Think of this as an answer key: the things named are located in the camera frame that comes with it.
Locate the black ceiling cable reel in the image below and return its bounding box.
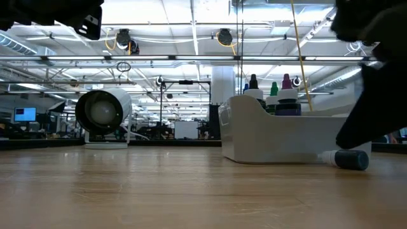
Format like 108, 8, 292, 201
114, 28, 141, 55
217, 27, 234, 46

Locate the large green-tipped colouring bottle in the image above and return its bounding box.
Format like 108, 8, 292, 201
265, 81, 280, 115

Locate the white board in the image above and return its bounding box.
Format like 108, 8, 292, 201
174, 120, 199, 140

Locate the black aluminium table frame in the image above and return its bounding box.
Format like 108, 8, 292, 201
0, 137, 407, 154

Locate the long ceiling light bar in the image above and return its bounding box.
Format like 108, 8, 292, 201
0, 53, 379, 63

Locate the black stand frame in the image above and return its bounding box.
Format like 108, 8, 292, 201
160, 80, 213, 141

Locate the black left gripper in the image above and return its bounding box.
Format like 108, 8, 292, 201
53, 0, 105, 41

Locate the white square pillar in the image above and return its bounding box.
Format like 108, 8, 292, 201
210, 66, 235, 106

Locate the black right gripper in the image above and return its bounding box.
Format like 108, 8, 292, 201
329, 0, 407, 151

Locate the grey plastic bin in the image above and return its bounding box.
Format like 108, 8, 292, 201
218, 94, 372, 165

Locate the yellow hanging cable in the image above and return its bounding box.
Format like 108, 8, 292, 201
290, 0, 314, 112

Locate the large black-tipped colouring bottle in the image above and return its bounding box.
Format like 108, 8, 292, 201
243, 73, 267, 111

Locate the blue computer monitor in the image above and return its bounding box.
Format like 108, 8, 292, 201
13, 106, 38, 123

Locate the white lamp cable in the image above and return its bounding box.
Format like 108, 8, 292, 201
120, 124, 151, 141

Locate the small blue dropper bottle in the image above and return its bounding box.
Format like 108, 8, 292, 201
317, 149, 370, 172

